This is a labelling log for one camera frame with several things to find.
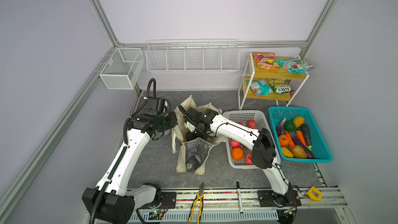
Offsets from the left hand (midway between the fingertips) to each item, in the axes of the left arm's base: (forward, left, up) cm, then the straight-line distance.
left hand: (177, 122), depth 75 cm
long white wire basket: (+45, -9, +7) cm, 46 cm away
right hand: (-6, -6, -13) cm, 16 cm away
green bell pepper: (+4, -66, -18) cm, 68 cm away
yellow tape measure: (-32, -64, -21) cm, 75 cm away
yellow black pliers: (-28, -9, -22) cm, 37 cm away
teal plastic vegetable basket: (+7, -77, -18) cm, 79 cm away
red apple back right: (+8, -43, -19) cm, 48 cm away
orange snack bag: (+30, -50, +12) cm, 60 cm away
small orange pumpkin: (-5, -59, -18) cm, 62 cm away
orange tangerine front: (-11, -30, -17) cm, 36 cm away
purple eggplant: (-6, -67, -20) cm, 71 cm away
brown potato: (-13, -63, -16) cm, 66 cm away
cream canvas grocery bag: (-6, -1, 0) cm, 6 cm away
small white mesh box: (+43, +38, +1) cm, 58 cm away
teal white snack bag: (+26, -50, -5) cm, 57 cm away
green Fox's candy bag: (+26, -63, -5) cm, 69 cm away
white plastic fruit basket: (+12, -37, -17) cm, 43 cm away
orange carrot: (-1, -71, -21) cm, 74 cm away
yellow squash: (-12, -58, -19) cm, 62 cm away
